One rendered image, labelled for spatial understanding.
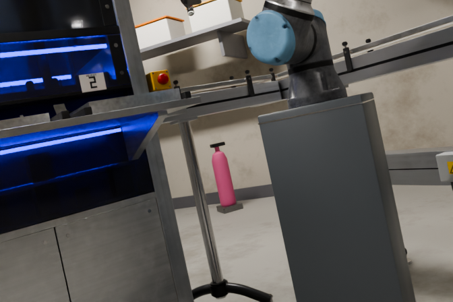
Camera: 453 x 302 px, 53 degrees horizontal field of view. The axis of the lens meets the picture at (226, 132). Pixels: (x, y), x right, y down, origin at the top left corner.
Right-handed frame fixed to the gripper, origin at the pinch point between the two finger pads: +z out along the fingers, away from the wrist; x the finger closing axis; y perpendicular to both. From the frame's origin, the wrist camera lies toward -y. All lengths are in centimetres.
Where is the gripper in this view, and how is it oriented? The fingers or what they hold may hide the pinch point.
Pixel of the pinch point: (187, 3)
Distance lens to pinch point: 149.3
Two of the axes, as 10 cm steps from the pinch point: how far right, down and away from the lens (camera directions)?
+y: 9.9, 0.8, -1.1
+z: 0.7, 4.3, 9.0
